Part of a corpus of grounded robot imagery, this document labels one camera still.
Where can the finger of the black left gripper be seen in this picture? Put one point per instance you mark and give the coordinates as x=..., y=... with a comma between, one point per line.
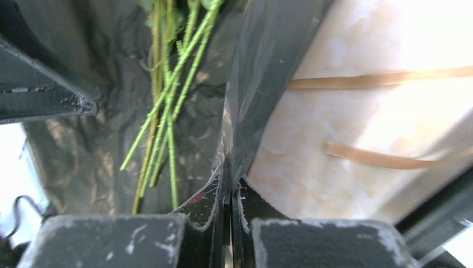
x=31, y=91

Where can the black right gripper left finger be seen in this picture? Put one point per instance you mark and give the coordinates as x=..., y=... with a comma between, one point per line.
x=191, y=236

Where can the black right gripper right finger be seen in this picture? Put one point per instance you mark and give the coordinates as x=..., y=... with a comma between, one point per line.
x=265, y=237

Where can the flower bouquet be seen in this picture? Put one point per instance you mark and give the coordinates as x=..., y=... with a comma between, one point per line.
x=178, y=43

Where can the beige ribbon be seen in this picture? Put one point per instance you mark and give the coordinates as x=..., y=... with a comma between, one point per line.
x=378, y=80

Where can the black wrapping sheet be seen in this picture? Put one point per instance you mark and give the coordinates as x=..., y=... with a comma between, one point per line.
x=253, y=49

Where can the black white chessboard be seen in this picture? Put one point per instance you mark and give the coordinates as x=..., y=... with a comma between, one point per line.
x=437, y=221

